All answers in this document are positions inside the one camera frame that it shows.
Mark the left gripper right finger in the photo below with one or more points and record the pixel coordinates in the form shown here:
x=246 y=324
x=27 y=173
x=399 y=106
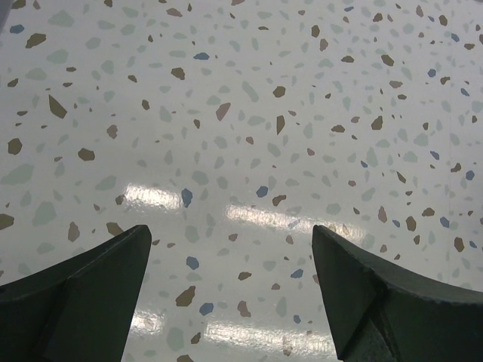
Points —
x=379 y=311

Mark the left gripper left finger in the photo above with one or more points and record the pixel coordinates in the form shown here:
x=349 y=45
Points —
x=80 y=309

